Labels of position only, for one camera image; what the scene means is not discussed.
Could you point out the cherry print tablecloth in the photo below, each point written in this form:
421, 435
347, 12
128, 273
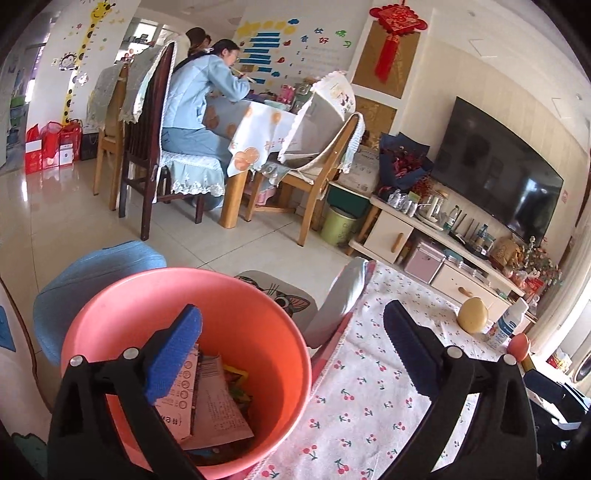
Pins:
369, 406

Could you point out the dark blue flower bouquet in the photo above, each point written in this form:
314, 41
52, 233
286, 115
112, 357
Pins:
404, 159

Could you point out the pale blue lace seat cushion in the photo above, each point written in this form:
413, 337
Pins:
189, 170

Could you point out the black paper bag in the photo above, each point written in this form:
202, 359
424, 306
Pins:
89, 146

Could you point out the dark wooden chair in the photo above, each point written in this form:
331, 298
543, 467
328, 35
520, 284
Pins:
143, 138

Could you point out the light wooden chair grey cover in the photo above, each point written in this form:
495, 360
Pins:
111, 152

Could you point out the white cardboard box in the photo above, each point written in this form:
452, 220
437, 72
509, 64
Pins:
362, 168

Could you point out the white milk bottle carton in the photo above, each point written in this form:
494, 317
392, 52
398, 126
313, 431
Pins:
505, 325

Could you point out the giraffe height wall sticker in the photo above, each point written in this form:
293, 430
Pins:
83, 46

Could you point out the dining table orange print cloth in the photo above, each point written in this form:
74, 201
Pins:
263, 124

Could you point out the grey cat print mat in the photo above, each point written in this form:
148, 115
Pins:
281, 295

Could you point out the pink patterned undercloth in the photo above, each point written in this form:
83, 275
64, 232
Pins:
330, 350

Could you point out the yellow pear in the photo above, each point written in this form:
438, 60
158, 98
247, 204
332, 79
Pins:
472, 316

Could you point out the colourful wall stickers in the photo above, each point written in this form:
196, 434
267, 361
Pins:
263, 46

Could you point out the grey padded cushion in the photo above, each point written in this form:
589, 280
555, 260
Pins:
339, 300

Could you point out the blue cushioned stool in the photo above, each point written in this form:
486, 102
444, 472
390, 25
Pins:
92, 277

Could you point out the red gift bag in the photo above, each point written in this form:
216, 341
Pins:
51, 145
70, 143
33, 150

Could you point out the paper trash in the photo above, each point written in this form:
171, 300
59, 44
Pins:
217, 410

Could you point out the dried flower arrangement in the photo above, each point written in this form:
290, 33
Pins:
535, 261

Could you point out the dark green box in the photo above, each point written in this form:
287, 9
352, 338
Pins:
346, 198

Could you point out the clear water bottle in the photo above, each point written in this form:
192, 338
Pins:
453, 219

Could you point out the cream TV cabinet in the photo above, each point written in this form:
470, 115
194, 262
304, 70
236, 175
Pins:
392, 230

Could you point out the black flat television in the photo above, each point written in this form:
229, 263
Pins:
498, 170

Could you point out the yellow green wrapper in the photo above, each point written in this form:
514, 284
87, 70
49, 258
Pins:
238, 385

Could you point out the green round bin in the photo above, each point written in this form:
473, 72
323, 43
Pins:
339, 228

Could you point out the light wooden chair lace cover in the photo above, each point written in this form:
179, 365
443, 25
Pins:
323, 161

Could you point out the pink plastic stool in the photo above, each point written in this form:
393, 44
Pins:
258, 196

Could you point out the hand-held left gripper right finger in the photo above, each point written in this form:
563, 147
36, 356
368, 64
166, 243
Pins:
411, 350

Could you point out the red apple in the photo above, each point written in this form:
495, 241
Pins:
518, 347

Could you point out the pale printed paper packet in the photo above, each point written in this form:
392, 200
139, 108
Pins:
178, 397

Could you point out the pink storage box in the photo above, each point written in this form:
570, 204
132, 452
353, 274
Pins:
425, 263

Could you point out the red Chinese knot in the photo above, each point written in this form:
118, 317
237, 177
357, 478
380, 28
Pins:
397, 21

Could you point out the white lace food cover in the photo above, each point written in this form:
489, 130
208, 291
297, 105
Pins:
318, 120

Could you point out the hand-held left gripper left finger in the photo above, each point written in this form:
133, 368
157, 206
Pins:
173, 350

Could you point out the pink plastic bucket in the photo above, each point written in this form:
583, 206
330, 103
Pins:
258, 332

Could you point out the glass electric kettle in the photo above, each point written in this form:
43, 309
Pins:
431, 210

